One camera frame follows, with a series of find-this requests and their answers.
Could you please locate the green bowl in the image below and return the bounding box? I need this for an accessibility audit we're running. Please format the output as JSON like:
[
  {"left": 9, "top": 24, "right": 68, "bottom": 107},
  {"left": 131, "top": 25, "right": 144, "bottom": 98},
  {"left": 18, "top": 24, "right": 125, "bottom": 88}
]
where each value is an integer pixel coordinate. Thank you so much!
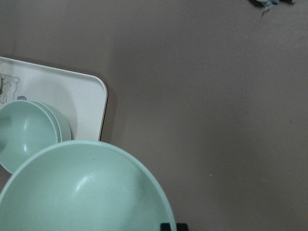
[
  {"left": 0, "top": 141, "right": 177, "bottom": 231},
  {"left": 0, "top": 100, "right": 61, "bottom": 173},
  {"left": 35, "top": 101, "right": 72, "bottom": 142}
]

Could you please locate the grey folded cloth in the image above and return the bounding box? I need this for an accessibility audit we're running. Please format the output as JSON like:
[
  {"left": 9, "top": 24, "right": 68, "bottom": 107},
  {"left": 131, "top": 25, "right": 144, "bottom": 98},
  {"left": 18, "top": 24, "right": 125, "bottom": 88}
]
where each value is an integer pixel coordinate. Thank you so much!
[{"left": 248, "top": 0, "right": 296, "bottom": 16}]

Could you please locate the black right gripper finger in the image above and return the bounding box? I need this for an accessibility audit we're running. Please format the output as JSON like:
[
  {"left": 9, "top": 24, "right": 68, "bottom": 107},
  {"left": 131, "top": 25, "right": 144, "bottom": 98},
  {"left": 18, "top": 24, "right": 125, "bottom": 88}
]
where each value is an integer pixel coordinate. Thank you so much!
[{"left": 160, "top": 223, "right": 188, "bottom": 231}]

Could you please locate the cream rectangular serving tray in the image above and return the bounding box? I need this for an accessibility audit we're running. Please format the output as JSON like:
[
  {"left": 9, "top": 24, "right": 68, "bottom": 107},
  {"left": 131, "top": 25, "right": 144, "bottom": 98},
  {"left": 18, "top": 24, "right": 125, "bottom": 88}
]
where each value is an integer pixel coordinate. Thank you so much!
[{"left": 0, "top": 57, "right": 108, "bottom": 141}]

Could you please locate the green bowl on tray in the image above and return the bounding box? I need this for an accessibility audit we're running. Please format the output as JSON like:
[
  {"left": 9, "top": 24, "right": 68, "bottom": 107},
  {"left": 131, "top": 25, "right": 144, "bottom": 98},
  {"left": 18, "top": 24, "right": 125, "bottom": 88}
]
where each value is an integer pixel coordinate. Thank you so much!
[{"left": 35, "top": 101, "right": 72, "bottom": 142}]

